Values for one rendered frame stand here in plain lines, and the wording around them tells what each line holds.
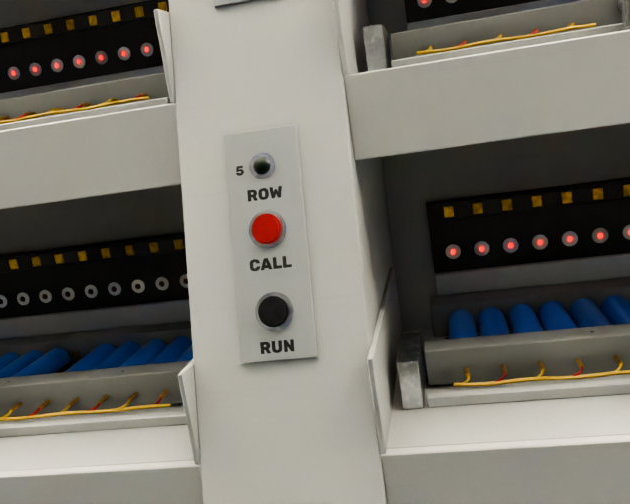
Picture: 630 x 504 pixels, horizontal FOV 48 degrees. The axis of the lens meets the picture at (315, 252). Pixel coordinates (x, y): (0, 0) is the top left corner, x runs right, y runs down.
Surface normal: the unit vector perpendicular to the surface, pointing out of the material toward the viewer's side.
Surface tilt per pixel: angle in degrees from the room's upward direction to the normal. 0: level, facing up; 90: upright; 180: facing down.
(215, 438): 90
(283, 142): 90
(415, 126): 108
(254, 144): 90
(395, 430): 18
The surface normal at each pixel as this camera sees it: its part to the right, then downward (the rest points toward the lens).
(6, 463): -0.15, -0.97
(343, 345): -0.20, -0.10
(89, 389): -0.14, 0.21
